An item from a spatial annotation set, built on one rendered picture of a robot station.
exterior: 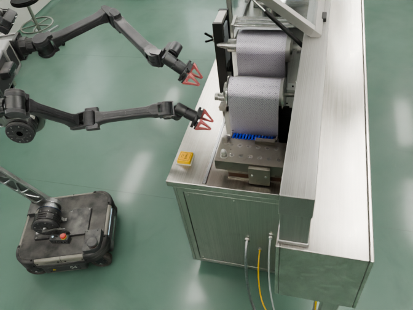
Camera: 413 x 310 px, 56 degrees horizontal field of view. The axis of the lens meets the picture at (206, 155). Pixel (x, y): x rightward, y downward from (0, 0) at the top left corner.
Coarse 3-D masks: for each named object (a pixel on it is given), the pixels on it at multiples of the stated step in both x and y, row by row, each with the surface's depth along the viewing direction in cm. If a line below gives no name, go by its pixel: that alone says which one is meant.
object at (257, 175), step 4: (248, 168) 179; (252, 168) 179; (256, 168) 179; (260, 168) 178; (264, 168) 178; (268, 168) 178; (248, 172) 181; (252, 172) 180; (256, 172) 179; (260, 172) 179; (264, 172) 178; (268, 172) 177; (248, 176) 183; (252, 176) 182; (256, 176) 181; (260, 176) 181; (264, 176) 180; (268, 176) 179; (252, 180) 185; (256, 180) 184; (260, 180) 183; (264, 180) 182; (268, 180) 182; (256, 184) 186; (260, 184) 185; (264, 184) 184; (268, 184) 184
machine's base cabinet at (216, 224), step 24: (192, 192) 197; (216, 192) 192; (192, 216) 214; (216, 216) 208; (240, 216) 203; (264, 216) 197; (192, 240) 235; (216, 240) 228; (240, 240) 221; (264, 240) 215; (240, 264) 243; (264, 264) 235
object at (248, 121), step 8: (232, 112) 185; (240, 112) 184; (248, 112) 183; (256, 112) 181; (264, 112) 180; (272, 112) 179; (232, 120) 189; (240, 120) 188; (248, 120) 186; (256, 120) 185; (264, 120) 184; (272, 120) 183; (232, 128) 193; (240, 128) 191; (248, 128) 190; (256, 128) 189; (264, 128) 188; (272, 128) 186
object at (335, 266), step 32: (352, 0) 190; (352, 32) 171; (352, 64) 155; (352, 96) 142; (352, 128) 130; (320, 160) 123; (352, 160) 121; (320, 192) 114; (352, 192) 113; (320, 224) 107; (352, 224) 106; (288, 256) 106; (320, 256) 102; (352, 256) 99; (288, 288) 120; (320, 288) 115; (352, 288) 110
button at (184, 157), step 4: (180, 152) 205; (184, 152) 205; (188, 152) 204; (180, 156) 203; (184, 156) 203; (188, 156) 202; (192, 156) 204; (180, 160) 201; (184, 160) 201; (188, 160) 200
